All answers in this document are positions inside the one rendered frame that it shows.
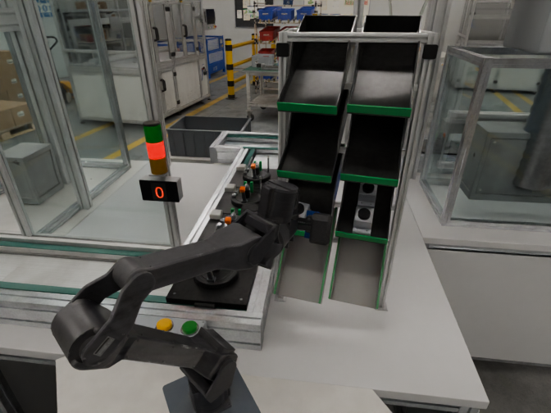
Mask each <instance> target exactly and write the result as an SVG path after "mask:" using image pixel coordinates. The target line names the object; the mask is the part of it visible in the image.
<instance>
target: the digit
mask: <svg viewBox="0 0 551 413"><path fill-rule="evenodd" d="M150 184H151V189H152V194H153V200H166V201H168V199H167V194H166V185H165V184H164V183H150Z"/></svg>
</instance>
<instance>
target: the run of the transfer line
mask: <svg viewBox="0 0 551 413"><path fill-rule="evenodd" d="M209 151H210V159H211V163H230V164H232V163H233V162H234V160H235V158H236V157H237V155H238V154H239V152H242V154H243V153H247V155H250V156H252V157H253V159H252V160H253V161H267V156H269V161H278V133H263V132H242V131H222V132H221V134H220V135H219V136H218V137H217V139H216V140H215V141H214V142H213V144H212V145H211V146H210V147H209ZM424 156H425V154H421V156H420V160H419V165H418V169H417V173H421V168H422V163H423V159H424Z"/></svg>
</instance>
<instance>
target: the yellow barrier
mask: <svg viewBox="0 0 551 413"><path fill-rule="evenodd" d="M248 44H252V56H253V55H255V44H254V34H252V40H249V41H246V42H242V43H236V44H232V42H231V39H225V54H226V69H227V85H228V98H226V99H230V100H235V99H236V98H237V97H236V96H235V87H234V86H235V83H237V82H239V81H240V80H242V79H245V78H246V75H243V76H240V77H239V78H237V79H234V72H233V69H234V67H236V66H239V65H242V64H244V63H246V62H249V61H251V60H252V57H250V58H247V59H244V60H242V61H238V62H236V63H233V57H232V49H233V48H238V47H242V46H245V45H248Z"/></svg>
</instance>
